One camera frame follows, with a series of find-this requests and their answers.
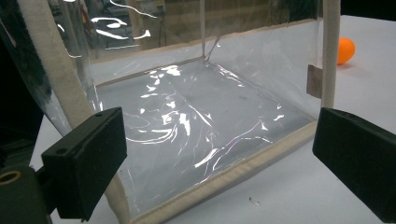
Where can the clear plastic bag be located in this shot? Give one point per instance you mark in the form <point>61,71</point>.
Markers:
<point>193,118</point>

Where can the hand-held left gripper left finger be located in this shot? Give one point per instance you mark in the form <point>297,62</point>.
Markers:
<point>84,161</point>

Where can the small clear plastic scrap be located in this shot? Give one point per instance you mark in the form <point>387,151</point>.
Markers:
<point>254,201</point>

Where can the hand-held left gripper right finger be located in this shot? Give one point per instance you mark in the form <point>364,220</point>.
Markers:
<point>358,155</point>

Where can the orange ball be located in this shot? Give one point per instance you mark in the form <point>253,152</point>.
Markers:
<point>345,50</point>

